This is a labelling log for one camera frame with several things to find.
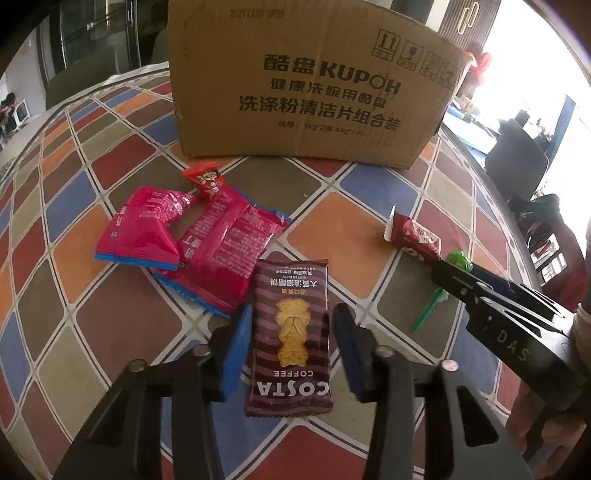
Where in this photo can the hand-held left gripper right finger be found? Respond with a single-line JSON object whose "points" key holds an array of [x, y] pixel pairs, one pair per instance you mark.
{"points": [[351, 355]]}

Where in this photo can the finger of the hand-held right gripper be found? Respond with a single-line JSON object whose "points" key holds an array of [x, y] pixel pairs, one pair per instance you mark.
{"points": [[503, 282], [457, 284]]}

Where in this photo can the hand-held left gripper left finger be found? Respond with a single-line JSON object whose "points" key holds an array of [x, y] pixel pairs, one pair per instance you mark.
{"points": [[235, 355]]}

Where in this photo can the green lollipop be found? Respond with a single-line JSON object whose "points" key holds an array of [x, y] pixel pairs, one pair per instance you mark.
{"points": [[427, 314]]}

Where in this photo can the brown biscuit packet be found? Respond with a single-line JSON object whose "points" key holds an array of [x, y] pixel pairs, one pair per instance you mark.
{"points": [[288, 332]]}

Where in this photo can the brown cardboard box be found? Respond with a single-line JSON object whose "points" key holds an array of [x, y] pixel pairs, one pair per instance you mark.
{"points": [[300, 92]]}

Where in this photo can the red wooden chair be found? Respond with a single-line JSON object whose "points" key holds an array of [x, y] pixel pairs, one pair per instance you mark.
{"points": [[561, 258]]}

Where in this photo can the red white wrapped candy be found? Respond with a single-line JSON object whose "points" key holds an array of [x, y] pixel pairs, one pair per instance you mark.
{"points": [[413, 235]]}

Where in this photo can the red garment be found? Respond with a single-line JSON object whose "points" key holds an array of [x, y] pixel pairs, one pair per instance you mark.
{"points": [[572, 277]]}

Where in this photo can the dark green hat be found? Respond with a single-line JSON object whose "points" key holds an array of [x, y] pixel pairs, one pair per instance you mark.
{"points": [[538, 214]]}

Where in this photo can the pink snack packet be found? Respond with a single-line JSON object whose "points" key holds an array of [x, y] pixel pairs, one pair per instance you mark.
{"points": [[226, 249], [138, 226]]}

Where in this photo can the checkered colourful tablecloth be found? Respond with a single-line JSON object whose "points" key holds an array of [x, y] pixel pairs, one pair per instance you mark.
{"points": [[351, 217]]}

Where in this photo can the dark grey swivel chair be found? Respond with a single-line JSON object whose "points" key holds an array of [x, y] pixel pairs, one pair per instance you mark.
{"points": [[517, 152]]}

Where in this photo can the white low cabinet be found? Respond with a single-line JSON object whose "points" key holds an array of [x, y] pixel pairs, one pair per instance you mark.
{"points": [[468, 131]]}

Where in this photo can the small red snack packet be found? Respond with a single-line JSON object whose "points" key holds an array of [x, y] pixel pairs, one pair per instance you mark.
{"points": [[205, 180]]}

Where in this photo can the red foil balloons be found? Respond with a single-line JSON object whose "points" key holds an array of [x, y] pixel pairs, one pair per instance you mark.
{"points": [[480, 67]]}

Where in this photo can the dark grey dining chair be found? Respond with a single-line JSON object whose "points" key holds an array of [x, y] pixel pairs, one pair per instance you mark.
{"points": [[159, 48]]}

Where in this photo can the white stool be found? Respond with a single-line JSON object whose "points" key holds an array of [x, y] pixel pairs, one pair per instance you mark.
{"points": [[14, 115]]}

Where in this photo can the dark framed glass sliding door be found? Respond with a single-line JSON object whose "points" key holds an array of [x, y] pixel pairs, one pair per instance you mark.
{"points": [[101, 32]]}

